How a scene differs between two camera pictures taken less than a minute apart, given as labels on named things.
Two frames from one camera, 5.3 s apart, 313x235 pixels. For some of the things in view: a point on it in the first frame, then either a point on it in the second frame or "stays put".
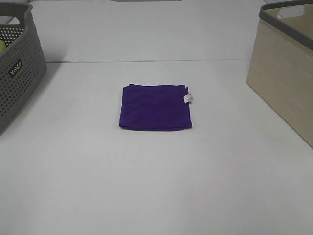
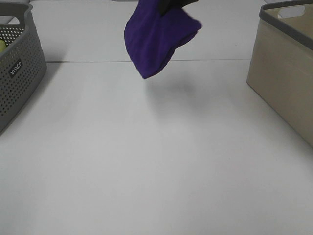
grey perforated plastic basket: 23,64 stays put
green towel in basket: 3,46 stays put
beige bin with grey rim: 280,66 stays put
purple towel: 156,107 to 151,36
